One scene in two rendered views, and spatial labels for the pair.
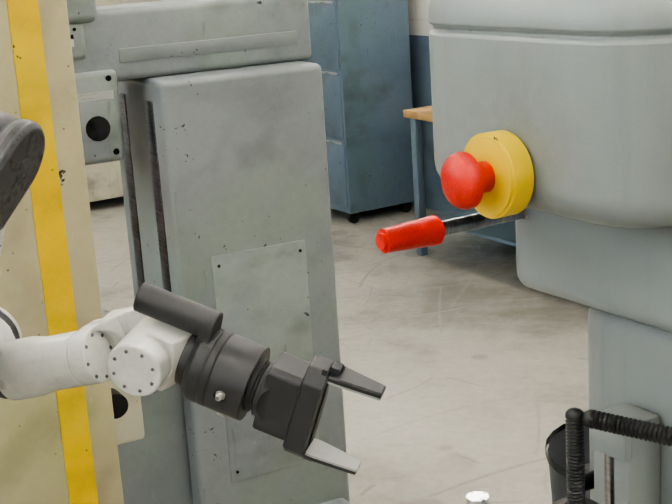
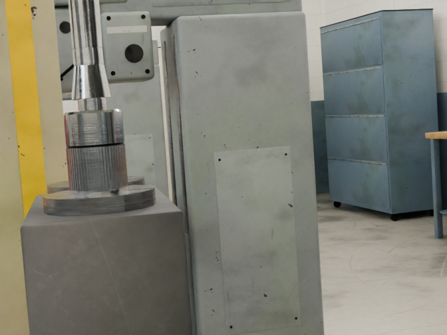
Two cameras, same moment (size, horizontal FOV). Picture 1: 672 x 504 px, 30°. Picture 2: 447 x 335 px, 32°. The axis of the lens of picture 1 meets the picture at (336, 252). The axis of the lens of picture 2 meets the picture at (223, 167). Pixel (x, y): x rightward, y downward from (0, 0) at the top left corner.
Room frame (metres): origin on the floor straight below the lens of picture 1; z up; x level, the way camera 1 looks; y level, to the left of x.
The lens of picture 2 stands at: (0.65, -0.39, 1.22)
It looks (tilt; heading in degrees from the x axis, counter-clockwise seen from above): 5 degrees down; 14
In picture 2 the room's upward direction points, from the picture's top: 4 degrees counter-clockwise
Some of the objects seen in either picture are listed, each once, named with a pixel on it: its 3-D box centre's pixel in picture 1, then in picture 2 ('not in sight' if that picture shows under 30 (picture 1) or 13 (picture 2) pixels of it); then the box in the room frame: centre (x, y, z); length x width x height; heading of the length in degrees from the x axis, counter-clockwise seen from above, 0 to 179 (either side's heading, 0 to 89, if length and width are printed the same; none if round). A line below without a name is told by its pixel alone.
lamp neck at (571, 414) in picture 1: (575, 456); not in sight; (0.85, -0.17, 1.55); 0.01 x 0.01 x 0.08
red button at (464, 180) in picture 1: (469, 179); not in sight; (0.85, -0.10, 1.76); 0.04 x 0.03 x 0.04; 31
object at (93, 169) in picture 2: not in sight; (96, 157); (1.23, -0.13, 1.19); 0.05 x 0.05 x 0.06
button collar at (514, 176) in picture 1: (496, 174); not in sight; (0.86, -0.12, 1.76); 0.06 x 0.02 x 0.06; 31
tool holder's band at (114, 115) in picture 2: not in sight; (93, 116); (1.23, -0.13, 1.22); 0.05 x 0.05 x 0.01
